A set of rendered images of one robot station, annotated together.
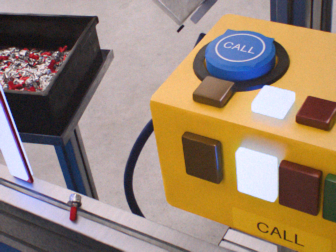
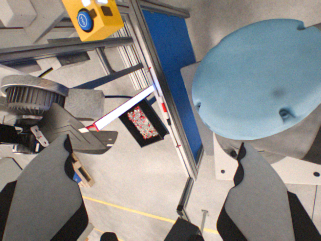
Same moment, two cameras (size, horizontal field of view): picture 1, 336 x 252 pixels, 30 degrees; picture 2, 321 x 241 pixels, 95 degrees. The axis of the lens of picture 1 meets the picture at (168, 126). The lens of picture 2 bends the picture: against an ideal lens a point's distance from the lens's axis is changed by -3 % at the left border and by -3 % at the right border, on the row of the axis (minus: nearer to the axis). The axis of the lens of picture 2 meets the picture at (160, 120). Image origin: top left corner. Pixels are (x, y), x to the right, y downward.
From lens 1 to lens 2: 0.33 m
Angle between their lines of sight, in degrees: 11
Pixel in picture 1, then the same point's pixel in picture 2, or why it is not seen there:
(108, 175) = not seen: hidden behind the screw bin
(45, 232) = (158, 73)
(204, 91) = (93, 14)
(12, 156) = (150, 89)
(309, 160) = not seen: outside the picture
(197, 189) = (115, 16)
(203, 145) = (103, 8)
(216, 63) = (88, 20)
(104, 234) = (147, 58)
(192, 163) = (109, 13)
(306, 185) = not seen: outside the picture
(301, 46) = (74, 15)
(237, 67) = (85, 14)
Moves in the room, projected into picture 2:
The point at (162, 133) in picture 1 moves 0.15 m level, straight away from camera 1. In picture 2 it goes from (109, 22) to (96, 70)
